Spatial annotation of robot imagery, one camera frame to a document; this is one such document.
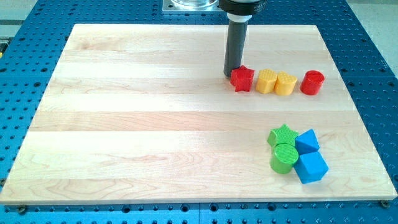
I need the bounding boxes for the green star block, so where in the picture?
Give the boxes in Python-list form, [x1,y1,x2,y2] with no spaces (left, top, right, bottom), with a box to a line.
[267,124,299,152]

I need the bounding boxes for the blue perforated table plate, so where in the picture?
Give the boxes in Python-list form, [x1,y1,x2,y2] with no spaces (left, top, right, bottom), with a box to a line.
[1,1,397,223]

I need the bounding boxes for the yellow heart block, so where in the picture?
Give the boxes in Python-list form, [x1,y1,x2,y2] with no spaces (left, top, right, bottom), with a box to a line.
[274,71,298,96]

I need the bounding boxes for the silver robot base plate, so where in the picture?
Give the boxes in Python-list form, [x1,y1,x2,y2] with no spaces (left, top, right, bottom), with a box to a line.
[162,0,221,12]

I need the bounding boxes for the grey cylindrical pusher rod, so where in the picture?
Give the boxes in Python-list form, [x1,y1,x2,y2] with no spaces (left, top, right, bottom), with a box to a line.
[223,13,252,77]

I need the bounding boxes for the red cylinder block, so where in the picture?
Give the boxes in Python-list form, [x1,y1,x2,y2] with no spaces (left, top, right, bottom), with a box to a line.
[300,70,325,95]

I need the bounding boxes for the green cylinder block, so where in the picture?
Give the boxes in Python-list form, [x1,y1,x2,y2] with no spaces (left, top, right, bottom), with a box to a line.
[270,143,299,174]

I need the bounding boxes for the blue cube block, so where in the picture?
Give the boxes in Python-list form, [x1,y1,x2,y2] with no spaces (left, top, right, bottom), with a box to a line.
[294,151,329,184]

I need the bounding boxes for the yellow hexagon block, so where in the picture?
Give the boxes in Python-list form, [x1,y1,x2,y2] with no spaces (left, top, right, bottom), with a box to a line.
[256,69,277,94]

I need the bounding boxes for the red star block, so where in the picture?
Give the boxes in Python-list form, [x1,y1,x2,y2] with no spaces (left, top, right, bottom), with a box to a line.
[230,65,255,92]

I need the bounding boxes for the blue triangle block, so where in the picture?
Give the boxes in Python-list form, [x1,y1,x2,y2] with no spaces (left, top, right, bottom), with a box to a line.
[295,129,320,155]

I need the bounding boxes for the black robot wrist flange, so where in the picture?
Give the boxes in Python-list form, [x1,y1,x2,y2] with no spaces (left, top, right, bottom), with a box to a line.
[219,0,267,16]

